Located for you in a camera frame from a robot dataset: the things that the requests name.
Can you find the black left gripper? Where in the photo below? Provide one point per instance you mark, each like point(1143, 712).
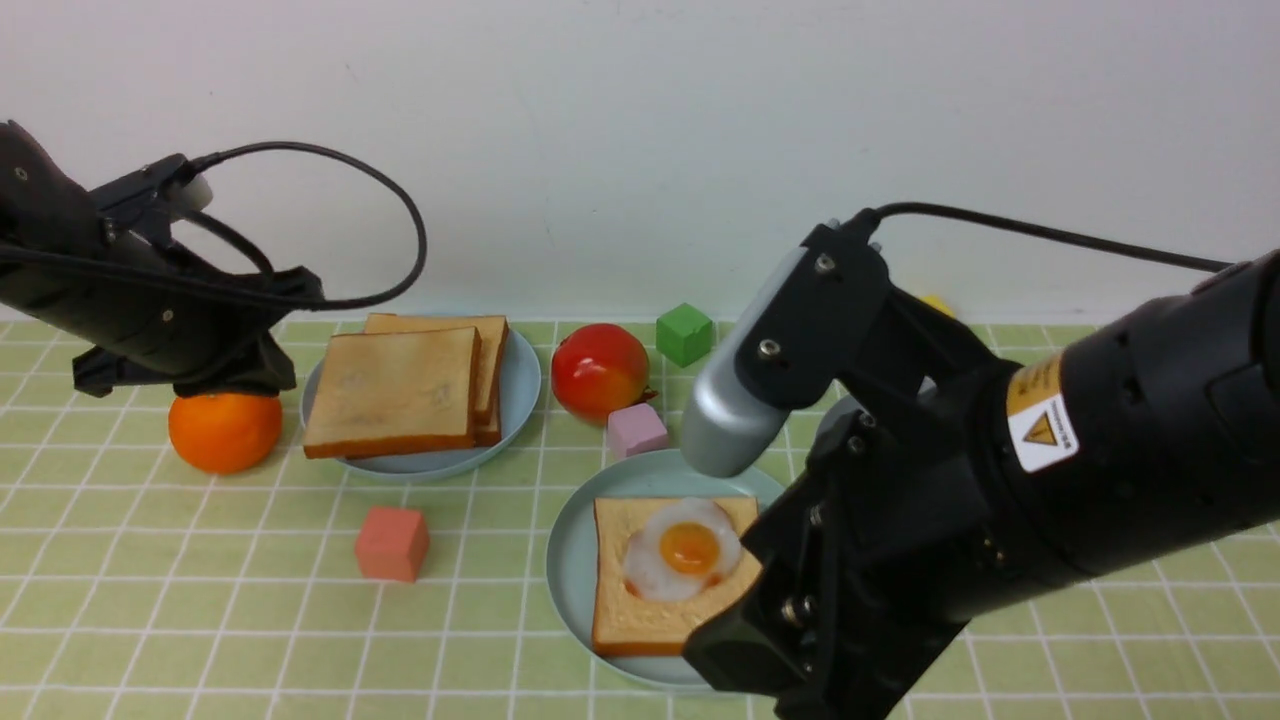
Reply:
point(144, 336)

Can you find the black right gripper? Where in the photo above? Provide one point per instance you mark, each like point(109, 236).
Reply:
point(871, 566)

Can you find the fried egg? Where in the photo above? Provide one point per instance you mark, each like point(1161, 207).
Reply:
point(681, 550)

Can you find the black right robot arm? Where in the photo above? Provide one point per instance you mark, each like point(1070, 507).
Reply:
point(1153, 435)

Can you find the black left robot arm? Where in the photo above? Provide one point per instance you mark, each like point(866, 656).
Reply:
point(104, 266)

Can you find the orange fruit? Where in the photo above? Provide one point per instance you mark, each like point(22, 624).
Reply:
point(224, 434)

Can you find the grey-blue egg plate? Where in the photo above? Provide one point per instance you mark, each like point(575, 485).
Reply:
point(835, 415)

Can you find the teal empty plate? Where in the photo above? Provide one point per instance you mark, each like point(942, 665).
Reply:
point(571, 560)

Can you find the yellow cube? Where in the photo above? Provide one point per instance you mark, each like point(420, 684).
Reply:
point(938, 304)

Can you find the salmon pink cube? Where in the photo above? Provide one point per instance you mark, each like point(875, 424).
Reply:
point(392, 544)

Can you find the lilac cube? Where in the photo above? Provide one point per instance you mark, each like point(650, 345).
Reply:
point(635, 430)

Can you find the green cube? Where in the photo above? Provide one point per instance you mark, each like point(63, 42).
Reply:
point(684, 334)

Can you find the light blue bread plate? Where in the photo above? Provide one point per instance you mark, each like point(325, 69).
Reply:
point(519, 386)

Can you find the red apple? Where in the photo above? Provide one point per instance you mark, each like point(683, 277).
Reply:
point(599, 369)

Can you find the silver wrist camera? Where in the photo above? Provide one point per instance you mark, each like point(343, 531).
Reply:
point(725, 427)

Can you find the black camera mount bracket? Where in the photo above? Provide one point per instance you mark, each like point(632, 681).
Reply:
point(837, 317)

